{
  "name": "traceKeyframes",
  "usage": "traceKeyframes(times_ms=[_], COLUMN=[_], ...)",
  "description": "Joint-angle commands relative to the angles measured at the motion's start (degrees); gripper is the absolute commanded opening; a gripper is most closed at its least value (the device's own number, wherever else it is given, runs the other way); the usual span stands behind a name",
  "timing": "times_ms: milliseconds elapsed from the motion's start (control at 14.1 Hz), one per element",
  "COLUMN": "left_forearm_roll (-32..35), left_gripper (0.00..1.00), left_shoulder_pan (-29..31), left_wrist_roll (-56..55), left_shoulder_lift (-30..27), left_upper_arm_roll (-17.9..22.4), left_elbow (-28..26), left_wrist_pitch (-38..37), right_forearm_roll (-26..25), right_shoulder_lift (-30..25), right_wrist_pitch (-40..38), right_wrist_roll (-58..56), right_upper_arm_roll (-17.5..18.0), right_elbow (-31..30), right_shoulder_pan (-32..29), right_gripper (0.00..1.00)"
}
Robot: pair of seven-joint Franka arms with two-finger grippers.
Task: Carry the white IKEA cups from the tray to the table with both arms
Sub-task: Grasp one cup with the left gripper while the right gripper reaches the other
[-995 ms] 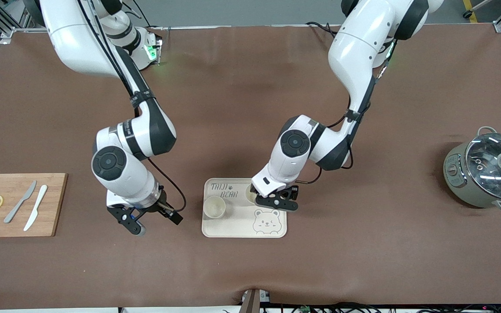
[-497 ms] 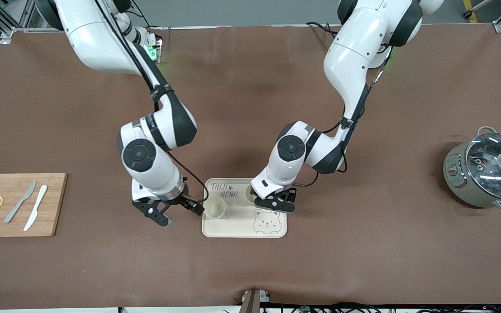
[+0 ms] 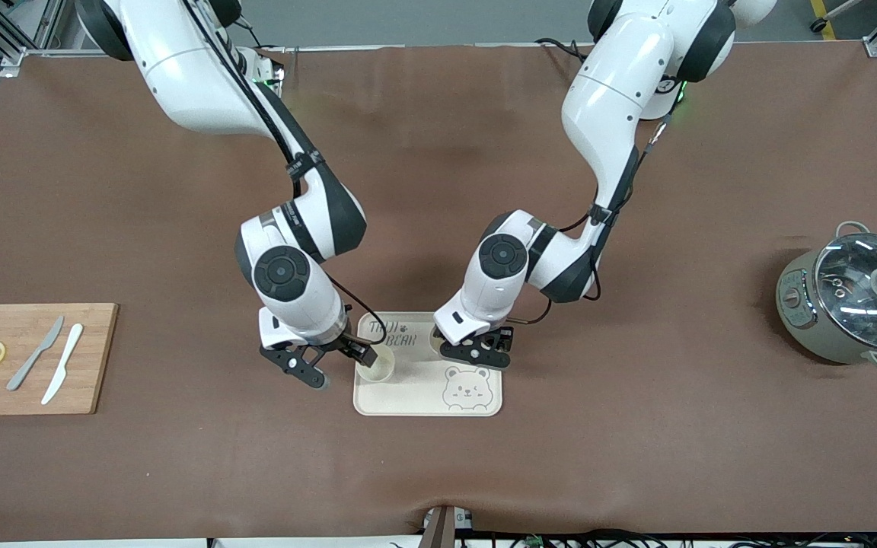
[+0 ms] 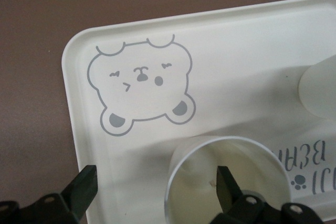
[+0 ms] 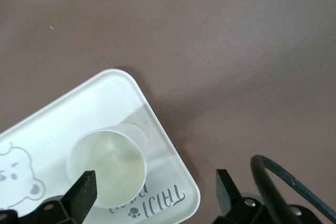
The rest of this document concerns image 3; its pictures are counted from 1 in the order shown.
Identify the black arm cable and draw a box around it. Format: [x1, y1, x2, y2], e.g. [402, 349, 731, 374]
[180, 0, 387, 347]
[513, 114, 675, 327]

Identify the glass pot lid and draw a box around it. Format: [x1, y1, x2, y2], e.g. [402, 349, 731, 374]
[814, 232, 877, 341]

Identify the beige bear print tray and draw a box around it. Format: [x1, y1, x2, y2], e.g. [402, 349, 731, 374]
[352, 311, 503, 418]

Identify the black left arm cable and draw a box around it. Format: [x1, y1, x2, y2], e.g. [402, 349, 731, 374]
[513, 114, 675, 327]

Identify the metal mount at table edge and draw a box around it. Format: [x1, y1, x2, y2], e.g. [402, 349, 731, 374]
[419, 505, 477, 548]

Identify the black cable on table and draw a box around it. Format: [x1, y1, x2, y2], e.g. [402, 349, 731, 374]
[534, 37, 588, 62]

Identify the grey-green electric cooking pot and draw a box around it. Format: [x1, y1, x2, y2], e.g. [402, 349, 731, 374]
[776, 221, 877, 374]

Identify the white plastic knife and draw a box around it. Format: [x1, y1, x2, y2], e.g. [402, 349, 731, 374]
[41, 323, 85, 406]

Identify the bamboo cutting board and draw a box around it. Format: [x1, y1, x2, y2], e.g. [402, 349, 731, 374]
[0, 303, 120, 416]

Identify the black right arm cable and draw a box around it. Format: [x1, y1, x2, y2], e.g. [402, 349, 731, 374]
[180, 0, 387, 347]

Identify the grey plastic knife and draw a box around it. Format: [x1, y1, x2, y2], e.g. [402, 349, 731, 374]
[6, 316, 65, 392]

